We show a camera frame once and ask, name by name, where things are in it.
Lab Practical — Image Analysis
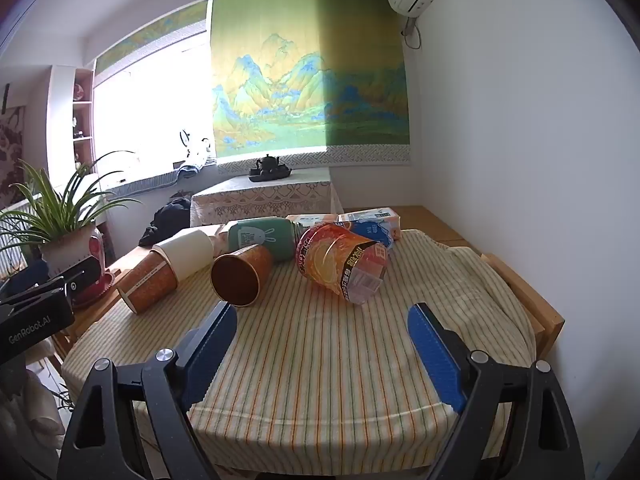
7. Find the wooden table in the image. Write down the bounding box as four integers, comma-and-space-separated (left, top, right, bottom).
50, 205, 566, 480

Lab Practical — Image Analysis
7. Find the black bag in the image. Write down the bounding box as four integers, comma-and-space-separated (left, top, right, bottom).
138, 198, 193, 247

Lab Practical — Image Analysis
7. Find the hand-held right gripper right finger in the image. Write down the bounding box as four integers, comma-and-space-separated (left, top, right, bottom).
407, 302, 587, 480

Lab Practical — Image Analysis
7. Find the patterned wall hanging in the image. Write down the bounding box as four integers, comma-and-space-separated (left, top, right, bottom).
0, 105, 27, 216

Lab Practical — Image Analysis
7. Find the orange instant noodle cup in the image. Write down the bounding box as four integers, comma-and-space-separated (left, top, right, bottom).
296, 222, 391, 306

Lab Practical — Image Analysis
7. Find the landscape painting roller blind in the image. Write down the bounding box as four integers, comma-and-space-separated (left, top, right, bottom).
95, 0, 413, 177

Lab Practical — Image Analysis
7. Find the potted spider plant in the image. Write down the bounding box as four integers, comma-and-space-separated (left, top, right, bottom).
0, 150, 146, 308

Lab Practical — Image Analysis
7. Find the black teapot on tray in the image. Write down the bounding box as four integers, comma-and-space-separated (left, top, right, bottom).
248, 154, 292, 183

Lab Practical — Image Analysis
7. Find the small desk fan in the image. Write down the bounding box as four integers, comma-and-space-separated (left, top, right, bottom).
179, 129, 212, 161

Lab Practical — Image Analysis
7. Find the lace covered side table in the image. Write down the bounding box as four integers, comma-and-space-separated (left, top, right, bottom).
191, 167, 344, 228

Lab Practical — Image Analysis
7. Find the blue folded cloth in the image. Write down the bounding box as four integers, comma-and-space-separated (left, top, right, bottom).
176, 154, 217, 180

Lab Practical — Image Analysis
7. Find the cream paper cup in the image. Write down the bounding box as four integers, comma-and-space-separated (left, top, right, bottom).
151, 227, 215, 282

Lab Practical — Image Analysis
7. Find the orange paper cup white band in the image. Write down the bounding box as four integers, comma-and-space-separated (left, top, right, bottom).
117, 249, 179, 315

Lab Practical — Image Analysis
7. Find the orange paper cup brown inside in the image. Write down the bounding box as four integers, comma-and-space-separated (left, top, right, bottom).
210, 243, 274, 308

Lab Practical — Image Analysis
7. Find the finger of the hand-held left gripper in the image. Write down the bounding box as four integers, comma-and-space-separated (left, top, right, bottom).
14, 255, 101, 297

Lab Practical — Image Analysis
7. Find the blue white tissue pack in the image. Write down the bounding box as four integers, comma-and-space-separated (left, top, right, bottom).
338, 208, 403, 252

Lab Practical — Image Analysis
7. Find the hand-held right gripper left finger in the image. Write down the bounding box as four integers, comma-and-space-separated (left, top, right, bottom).
58, 301, 238, 480

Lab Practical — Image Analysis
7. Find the white wall shelf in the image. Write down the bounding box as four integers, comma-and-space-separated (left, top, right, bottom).
46, 65, 96, 191

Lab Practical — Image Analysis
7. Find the striped cloth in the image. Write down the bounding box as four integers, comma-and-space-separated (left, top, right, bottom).
61, 229, 536, 460

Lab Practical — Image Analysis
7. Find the green rabbit cup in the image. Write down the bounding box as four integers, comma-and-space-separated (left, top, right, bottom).
226, 216, 297, 262

